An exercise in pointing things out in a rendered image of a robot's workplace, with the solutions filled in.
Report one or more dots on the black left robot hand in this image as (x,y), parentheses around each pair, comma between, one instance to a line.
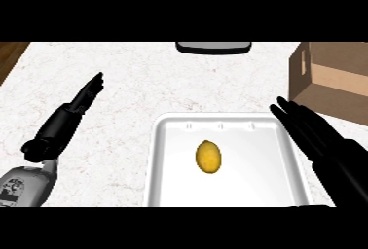
(59,124)

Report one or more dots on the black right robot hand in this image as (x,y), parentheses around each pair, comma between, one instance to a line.
(325,142)

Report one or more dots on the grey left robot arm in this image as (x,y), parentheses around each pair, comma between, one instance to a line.
(25,185)

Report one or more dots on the brown cardboard box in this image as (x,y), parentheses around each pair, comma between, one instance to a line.
(335,81)

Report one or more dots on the white plastic tray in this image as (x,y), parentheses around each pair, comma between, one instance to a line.
(229,160)

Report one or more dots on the yellow lemon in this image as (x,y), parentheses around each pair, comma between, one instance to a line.
(208,157)

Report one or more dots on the dark grey appliance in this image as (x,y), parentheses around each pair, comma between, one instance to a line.
(213,47)

